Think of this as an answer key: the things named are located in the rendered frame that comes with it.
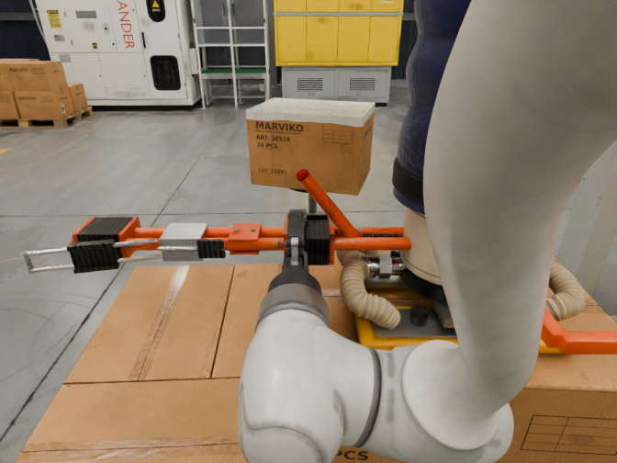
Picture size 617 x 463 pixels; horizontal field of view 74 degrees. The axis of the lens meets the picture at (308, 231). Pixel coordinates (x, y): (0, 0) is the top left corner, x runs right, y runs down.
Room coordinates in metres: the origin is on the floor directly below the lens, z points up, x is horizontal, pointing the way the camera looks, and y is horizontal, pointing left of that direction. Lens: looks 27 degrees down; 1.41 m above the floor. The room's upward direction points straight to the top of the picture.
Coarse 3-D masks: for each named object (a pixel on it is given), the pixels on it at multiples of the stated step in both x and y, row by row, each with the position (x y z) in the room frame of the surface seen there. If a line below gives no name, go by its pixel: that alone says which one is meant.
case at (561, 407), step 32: (384, 288) 0.67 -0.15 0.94; (352, 320) 0.57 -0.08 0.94; (576, 320) 0.57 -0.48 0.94; (608, 320) 0.57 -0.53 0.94; (544, 384) 0.43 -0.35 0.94; (576, 384) 0.43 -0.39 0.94; (608, 384) 0.43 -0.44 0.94; (544, 416) 0.43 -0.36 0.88; (576, 416) 0.42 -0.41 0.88; (608, 416) 0.42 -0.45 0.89; (352, 448) 0.44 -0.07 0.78; (512, 448) 0.43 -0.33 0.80; (544, 448) 0.42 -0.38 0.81; (576, 448) 0.42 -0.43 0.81; (608, 448) 0.42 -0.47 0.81
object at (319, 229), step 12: (312, 216) 0.67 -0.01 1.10; (324, 216) 0.67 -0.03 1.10; (312, 228) 0.63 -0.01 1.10; (324, 228) 0.63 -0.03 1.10; (312, 240) 0.58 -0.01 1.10; (324, 240) 0.58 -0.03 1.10; (312, 252) 0.58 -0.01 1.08; (324, 252) 0.58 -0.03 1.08; (312, 264) 0.58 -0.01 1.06; (324, 264) 0.58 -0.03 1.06
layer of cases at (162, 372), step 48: (144, 288) 1.24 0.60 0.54; (192, 288) 1.24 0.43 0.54; (240, 288) 1.24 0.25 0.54; (96, 336) 0.98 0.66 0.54; (144, 336) 0.98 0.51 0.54; (192, 336) 0.98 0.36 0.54; (240, 336) 0.98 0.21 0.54; (96, 384) 0.79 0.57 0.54; (144, 384) 0.79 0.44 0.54; (192, 384) 0.79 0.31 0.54; (48, 432) 0.65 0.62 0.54; (96, 432) 0.65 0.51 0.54; (144, 432) 0.65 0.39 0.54; (192, 432) 0.65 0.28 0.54
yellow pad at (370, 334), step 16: (368, 320) 0.54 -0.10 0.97; (400, 320) 0.53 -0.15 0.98; (416, 320) 0.52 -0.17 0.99; (432, 320) 0.53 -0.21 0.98; (368, 336) 0.50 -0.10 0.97; (384, 336) 0.50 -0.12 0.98; (400, 336) 0.50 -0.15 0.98; (416, 336) 0.50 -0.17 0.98; (432, 336) 0.50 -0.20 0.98; (448, 336) 0.50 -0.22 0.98; (544, 352) 0.48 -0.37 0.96; (560, 352) 0.48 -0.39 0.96
